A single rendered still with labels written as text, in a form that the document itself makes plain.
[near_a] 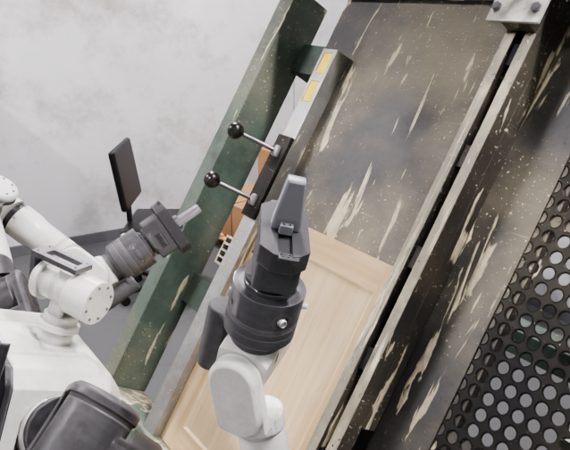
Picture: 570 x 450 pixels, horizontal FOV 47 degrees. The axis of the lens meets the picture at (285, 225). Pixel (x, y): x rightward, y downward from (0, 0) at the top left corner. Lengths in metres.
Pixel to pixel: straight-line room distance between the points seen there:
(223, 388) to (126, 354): 0.92
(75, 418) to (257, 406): 0.22
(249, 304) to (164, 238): 0.67
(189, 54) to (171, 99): 0.37
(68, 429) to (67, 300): 0.22
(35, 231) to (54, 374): 0.53
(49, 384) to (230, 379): 0.26
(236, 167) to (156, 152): 3.52
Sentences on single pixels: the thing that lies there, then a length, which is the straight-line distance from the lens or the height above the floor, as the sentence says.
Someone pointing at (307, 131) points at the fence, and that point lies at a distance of 1.48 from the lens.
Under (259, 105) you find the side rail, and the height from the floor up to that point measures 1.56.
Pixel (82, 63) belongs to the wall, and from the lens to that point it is 4.94.
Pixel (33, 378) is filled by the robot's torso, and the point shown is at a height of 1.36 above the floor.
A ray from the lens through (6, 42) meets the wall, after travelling 4.85.
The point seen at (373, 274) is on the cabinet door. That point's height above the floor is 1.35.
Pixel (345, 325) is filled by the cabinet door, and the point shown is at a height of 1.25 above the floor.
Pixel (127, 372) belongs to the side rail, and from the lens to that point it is 1.74.
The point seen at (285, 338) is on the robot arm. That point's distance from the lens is 0.78.
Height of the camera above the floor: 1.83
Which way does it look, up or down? 20 degrees down
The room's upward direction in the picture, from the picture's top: straight up
